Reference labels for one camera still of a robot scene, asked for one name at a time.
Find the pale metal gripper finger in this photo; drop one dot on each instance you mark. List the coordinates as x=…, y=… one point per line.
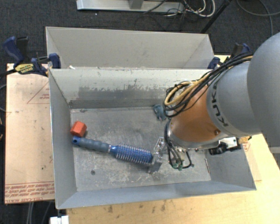
x=160, y=143
x=156, y=164

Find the blue round hairbrush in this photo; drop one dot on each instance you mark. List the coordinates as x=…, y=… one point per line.
x=128, y=151

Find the grey-blue small object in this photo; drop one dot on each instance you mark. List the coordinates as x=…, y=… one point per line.
x=159, y=111

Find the grey metal bin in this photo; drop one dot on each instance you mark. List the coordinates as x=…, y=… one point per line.
x=121, y=125

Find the red-orange block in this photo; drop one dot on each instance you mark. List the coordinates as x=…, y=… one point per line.
x=78, y=128

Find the brown cardboard board red print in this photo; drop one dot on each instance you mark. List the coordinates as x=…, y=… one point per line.
x=28, y=129

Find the black cylinder on white bracket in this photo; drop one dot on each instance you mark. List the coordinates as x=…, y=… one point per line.
x=224, y=147

